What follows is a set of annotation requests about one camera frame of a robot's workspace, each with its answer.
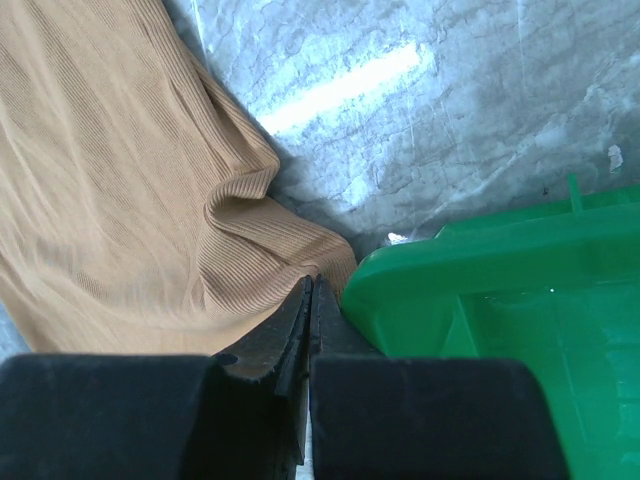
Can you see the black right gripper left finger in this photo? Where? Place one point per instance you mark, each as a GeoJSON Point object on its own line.
{"type": "Point", "coordinates": [237, 414]}

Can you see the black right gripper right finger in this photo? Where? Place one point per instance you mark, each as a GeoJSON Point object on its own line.
{"type": "Point", "coordinates": [375, 417]}

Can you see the tan tank top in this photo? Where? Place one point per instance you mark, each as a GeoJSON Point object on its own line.
{"type": "Point", "coordinates": [134, 209]}

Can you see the green plastic bin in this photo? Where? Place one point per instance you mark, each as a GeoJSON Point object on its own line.
{"type": "Point", "coordinates": [555, 286]}

